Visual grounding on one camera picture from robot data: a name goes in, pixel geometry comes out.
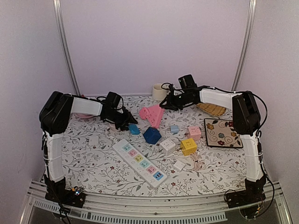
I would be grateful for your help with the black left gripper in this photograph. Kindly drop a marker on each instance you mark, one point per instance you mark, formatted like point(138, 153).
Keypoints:
point(129, 118)

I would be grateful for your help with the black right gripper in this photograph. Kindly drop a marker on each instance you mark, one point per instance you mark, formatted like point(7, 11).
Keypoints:
point(172, 101)

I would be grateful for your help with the light blue cube plug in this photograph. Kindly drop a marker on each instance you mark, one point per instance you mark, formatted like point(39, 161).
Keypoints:
point(134, 129)

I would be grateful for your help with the pink wedge power socket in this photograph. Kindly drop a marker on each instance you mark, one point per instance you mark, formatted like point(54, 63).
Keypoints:
point(153, 114)

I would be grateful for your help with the pale blue cube plug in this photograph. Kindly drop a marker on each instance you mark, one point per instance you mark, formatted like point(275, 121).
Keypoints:
point(174, 129)

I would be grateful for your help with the dark blue cube socket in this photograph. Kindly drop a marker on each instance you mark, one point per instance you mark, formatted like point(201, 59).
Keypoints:
point(152, 135)

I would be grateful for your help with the pink cube socket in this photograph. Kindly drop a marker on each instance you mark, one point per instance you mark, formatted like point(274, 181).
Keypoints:
point(194, 133)

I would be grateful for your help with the white tiger cube socket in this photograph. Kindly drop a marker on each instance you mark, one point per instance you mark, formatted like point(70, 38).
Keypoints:
point(167, 147)

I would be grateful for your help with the yellow cube socket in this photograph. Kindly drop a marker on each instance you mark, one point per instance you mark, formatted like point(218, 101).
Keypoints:
point(188, 146)

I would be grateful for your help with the white multicolour power strip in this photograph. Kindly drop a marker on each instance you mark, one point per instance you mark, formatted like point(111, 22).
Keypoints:
point(149, 172)

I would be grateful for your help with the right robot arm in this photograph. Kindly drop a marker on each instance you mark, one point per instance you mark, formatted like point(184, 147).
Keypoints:
point(246, 123)

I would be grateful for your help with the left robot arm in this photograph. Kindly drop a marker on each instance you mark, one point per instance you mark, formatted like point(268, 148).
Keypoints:
point(54, 119)

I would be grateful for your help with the white ceramic mug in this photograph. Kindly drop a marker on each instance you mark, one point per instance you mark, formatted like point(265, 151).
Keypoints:
point(158, 93)

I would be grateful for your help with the woven bamboo tray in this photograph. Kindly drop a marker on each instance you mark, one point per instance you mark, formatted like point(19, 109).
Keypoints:
point(212, 109)

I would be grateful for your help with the white flat charger adapter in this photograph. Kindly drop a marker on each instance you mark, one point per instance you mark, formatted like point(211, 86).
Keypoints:
point(179, 166)

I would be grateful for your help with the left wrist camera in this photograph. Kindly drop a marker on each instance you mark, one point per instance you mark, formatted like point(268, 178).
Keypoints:
point(113, 99)

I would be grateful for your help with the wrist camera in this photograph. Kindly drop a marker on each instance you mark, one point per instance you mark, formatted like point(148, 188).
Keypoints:
point(187, 82)
point(113, 99)

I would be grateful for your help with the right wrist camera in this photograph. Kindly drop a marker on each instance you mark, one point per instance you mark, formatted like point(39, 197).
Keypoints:
point(187, 82)

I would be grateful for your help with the aluminium front rail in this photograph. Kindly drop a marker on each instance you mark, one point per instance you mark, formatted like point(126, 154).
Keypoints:
point(113, 209)

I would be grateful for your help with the aluminium corner post right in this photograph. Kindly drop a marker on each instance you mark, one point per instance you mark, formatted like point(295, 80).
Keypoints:
point(245, 44)

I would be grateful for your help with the aluminium corner post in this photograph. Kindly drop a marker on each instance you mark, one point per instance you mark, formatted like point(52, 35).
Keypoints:
point(64, 44)
point(245, 44)

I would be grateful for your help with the aluminium corner post left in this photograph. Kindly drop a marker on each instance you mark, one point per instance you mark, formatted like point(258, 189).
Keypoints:
point(64, 44)

